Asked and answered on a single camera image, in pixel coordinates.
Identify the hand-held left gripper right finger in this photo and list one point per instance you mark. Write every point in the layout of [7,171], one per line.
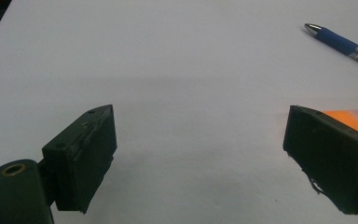
[332,155]

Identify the blue pen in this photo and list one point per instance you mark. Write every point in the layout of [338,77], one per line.
[335,40]

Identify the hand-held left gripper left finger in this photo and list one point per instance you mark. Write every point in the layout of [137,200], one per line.
[84,155]

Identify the orange utility knife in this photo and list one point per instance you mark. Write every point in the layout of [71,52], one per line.
[354,119]

